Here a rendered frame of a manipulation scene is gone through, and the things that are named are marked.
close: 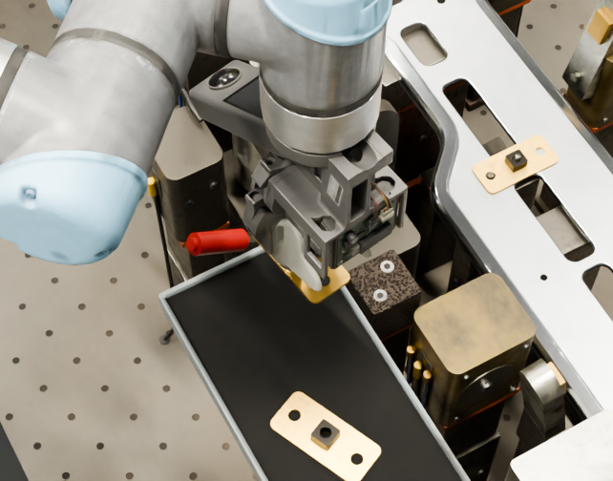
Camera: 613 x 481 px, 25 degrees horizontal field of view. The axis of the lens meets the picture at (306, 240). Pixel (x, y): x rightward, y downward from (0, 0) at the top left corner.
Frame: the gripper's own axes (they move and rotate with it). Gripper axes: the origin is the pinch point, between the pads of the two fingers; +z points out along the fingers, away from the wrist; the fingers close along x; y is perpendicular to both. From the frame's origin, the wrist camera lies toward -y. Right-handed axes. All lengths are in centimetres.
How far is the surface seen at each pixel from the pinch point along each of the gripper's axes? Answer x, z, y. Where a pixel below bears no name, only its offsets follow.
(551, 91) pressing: 40.8, 25.2, -10.1
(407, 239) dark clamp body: 14.0, 16.9, -2.3
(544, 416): 12.8, 18.8, 17.7
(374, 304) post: 6.7, 14.9, 1.9
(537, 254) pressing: 26.2, 24.8, 3.5
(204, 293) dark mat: -5.9, 8.9, -5.2
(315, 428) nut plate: -6.3, 7.7, 10.0
